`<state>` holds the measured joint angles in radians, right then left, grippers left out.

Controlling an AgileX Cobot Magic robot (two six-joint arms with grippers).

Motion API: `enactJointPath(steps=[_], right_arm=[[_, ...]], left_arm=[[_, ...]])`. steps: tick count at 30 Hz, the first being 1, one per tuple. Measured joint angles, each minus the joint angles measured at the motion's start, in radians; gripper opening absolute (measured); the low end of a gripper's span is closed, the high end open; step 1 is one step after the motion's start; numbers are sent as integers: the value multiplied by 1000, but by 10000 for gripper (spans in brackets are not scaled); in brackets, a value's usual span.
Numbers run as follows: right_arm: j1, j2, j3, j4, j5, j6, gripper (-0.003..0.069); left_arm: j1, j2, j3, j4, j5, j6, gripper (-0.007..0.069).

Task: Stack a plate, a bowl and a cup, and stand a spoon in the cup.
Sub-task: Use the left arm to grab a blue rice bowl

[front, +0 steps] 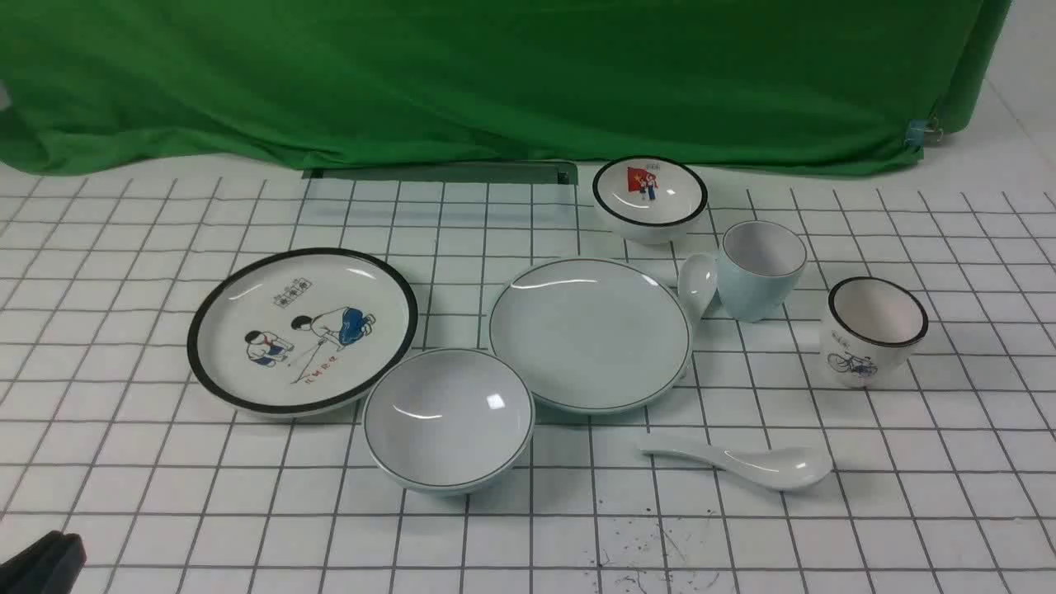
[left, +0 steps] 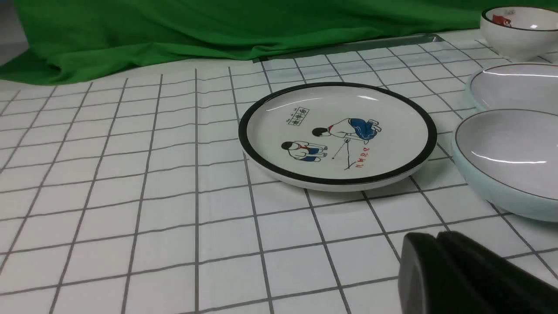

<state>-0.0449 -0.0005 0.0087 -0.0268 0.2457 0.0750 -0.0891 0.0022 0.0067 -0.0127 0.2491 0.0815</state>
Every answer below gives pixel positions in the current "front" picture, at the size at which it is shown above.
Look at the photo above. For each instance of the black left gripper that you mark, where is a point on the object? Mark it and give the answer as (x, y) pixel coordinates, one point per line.
(50, 565)

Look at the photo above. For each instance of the pale blue bowl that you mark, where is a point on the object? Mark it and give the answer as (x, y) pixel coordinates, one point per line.
(448, 421)

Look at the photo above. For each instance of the white ceramic spoon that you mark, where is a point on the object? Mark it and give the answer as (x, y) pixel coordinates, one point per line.
(697, 284)
(782, 469)

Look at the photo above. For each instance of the pale blue cup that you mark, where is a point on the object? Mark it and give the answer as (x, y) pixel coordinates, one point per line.
(759, 264)

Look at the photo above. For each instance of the black-rimmed cartoon plate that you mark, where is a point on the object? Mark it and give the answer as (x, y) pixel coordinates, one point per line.
(302, 332)

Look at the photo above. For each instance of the green backdrop cloth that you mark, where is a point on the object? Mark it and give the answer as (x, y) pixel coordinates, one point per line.
(803, 87)

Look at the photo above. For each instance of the pale blue plate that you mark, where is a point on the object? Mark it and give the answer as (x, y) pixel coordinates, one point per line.
(592, 336)

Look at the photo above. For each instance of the small black-rimmed cartoon bowl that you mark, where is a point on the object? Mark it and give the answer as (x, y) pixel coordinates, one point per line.
(649, 200)

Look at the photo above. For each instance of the white bicycle cup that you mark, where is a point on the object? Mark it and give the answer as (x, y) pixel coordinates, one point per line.
(869, 328)

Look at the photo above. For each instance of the blue binder clip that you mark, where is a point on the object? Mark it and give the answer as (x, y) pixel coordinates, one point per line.
(924, 132)

